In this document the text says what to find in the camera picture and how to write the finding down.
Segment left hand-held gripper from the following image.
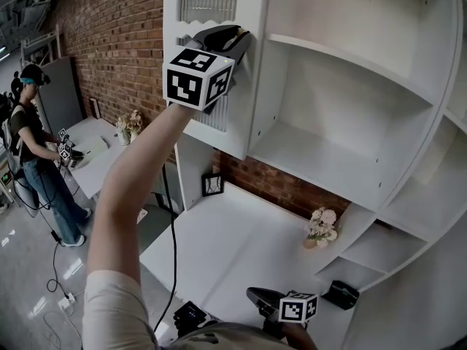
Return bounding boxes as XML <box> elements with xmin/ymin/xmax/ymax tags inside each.
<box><xmin>162</xmin><ymin>25</ymin><xmax>252</xmax><ymax>116</ymax></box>

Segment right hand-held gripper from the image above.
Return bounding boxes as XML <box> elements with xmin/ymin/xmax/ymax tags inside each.
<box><xmin>246</xmin><ymin>286</ymin><xmax>319</xmax><ymax>338</ymax></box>

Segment white cabinet door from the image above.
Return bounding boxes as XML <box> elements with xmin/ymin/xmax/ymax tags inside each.
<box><xmin>162</xmin><ymin>0</ymin><xmax>273</xmax><ymax>162</ymax></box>

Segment person's left forearm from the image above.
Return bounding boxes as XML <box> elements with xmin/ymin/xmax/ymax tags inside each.
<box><xmin>86</xmin><ymin>102</ymin><xmax>193</xmax><ymax>280</ymax></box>

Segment person's right forearm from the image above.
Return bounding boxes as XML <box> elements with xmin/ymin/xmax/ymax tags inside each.
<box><xmin>284</xmin><ymin>322</ymin><xmax>318</xmax><ymax>350</ymax></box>

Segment white desk with drawers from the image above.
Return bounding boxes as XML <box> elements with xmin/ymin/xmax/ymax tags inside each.
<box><xmin>139</xmin><ymin>182</ymin><xmax>362</xmax><ymax>350</ymax></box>

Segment small black box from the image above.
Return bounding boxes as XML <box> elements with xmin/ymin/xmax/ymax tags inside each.
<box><xmin>320</xmin><ymin>280</ymin><xmax>360</xmax><ymax>311</ymax></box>

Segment black waist-mounted device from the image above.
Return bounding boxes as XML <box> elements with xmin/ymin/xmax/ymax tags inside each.
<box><xmin>173</xmin><ymin>300</ymin><xmax>212</xmax><ymax>338</ymax></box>

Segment pale pink flower bouquet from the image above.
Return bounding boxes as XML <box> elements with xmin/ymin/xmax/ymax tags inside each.
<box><xmin>308</xmin><ymin>206</ymin><xmax>339</xmax><ymax>247</ymax></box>

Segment cream flower bouquet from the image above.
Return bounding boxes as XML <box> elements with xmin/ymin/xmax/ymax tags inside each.
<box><xmin>115</xmin><ymin>109</ymin><xmax>143</xmax><ymax>133</ymax></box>

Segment white shelf hutch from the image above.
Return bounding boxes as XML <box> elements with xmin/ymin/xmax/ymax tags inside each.
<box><xmin>162</xmin><ymin>0</ymin><xmax>467</xmax><ymax>295</ymax></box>

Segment person's beige shirt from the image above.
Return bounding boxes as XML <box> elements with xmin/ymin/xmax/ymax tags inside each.
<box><xmin>82</xmin><ymin>268</ymin><xmax>293</xmax><ymax>350</ymax></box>

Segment grey chair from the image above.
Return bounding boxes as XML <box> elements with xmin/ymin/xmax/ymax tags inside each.
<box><xmin>144</xmin><ymin>162</ymin><xmax>183</xmax><ymax>233</ymax></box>

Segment pale cardboard box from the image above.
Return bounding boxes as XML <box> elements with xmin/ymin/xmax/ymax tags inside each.
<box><xmin>71</xmin><ymin>135</ymin><xmax>110</xmax><ymax>169</ymax></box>

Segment grey partition board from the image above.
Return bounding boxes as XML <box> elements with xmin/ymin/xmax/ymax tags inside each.
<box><xmin>36</xmin><ymin>55</ymin><xmax>87</xmax><ymax>141</ymax></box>

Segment white metal rack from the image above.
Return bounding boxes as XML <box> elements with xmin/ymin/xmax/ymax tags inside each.
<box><xmin>20</xmin><ymin>23</ymin><xmax>66</xmax><ymax>72</ymax></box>

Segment white cart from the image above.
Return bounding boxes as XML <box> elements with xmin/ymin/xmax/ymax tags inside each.
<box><xmin>0</xmin><ymin>147</ymin><xmax>21</xmax><ymax>211</ymax></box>

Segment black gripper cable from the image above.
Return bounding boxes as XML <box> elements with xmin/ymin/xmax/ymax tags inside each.
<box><xmin>153</xmin><ymin>160</ymin><xmax>179</xmax><ymax>337</ymax></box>

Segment black picture frame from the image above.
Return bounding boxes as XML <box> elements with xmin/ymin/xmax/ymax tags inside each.
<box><xmin>201</xmin><ymin>172</ymin><xmax>224</xmax><ymax>198</ymax></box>

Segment black floor cable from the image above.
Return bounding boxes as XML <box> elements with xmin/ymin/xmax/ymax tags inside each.
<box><xmin>46</xmin><ymin>209</ymin><xmax>70</xmax><ymax>300</ymax></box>

